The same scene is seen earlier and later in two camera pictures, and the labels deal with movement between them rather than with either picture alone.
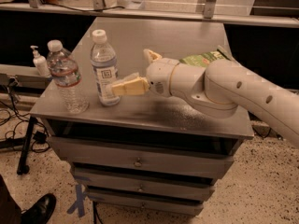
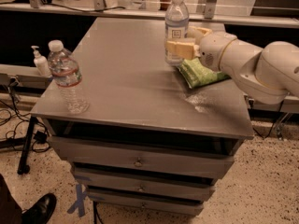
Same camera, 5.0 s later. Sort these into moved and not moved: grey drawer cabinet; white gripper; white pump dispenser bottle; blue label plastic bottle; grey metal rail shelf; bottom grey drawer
Moved: white gripper; blue label plastic bottle
Not moved: grey drawer cabinet; grey metal rail shelf; white pump dispenser bottle; bottom grey drawer
